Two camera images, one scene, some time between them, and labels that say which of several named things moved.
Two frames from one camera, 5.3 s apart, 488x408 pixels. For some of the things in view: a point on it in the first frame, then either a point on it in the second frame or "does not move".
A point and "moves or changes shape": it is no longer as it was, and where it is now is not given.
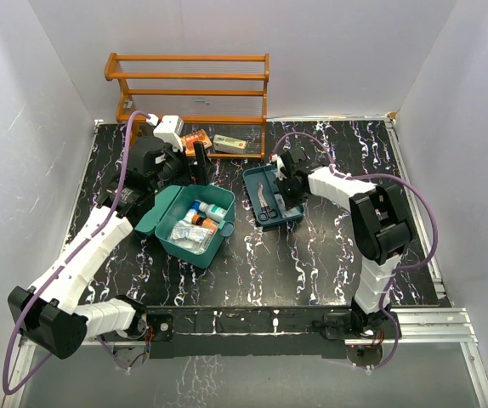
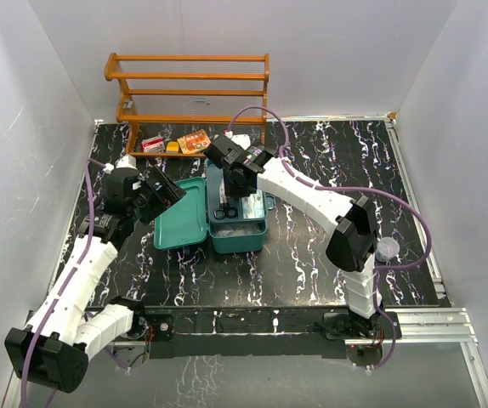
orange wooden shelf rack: (224, 94) does not move
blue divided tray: (265, 201) to (213, 176)
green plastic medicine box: (190, 220) moves or changes shape
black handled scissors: (266, 212) to (224, 210)
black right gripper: (289, 202) to (232, 191)
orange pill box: (199, 135) does not move
